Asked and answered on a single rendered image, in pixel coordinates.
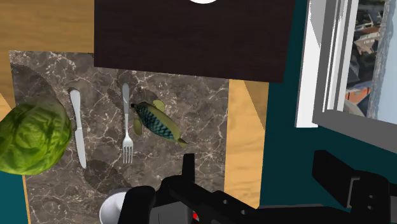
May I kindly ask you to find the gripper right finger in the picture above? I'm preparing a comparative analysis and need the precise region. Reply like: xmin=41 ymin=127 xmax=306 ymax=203
xmin=311 ymin=150 xmax=397 ymax=220

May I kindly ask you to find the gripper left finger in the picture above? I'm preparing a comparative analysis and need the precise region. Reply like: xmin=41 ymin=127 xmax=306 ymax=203
xmin=117 ymin=153 xmax=260 ymax=224

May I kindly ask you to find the blue and yellow fish figure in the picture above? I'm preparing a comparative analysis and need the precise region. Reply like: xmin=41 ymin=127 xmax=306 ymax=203
xmin=130 ymin=99 xmax=190 ymax=148

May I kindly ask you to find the silver fork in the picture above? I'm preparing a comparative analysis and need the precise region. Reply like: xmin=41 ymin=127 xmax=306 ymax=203
xmin=120 ymin=82 xmax=135 ymax=165

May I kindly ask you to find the white framed window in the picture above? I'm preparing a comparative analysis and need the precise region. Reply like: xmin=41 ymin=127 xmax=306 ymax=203
xmin=294 ymin=0 xmax=397 ymax=146

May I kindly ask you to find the silver table knife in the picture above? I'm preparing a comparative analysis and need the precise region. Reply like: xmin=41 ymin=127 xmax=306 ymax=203
xmin=69 ymin=88 xmax=88 ymax=170

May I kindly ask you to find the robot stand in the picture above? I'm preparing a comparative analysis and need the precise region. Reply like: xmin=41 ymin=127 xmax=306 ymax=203
xmin=94 ymin=0 xmax=296 ymax=84

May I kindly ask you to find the green lettuce head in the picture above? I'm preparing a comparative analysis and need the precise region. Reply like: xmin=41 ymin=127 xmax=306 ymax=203
xmin=0 ymin=94 xmax=74 ymax=176

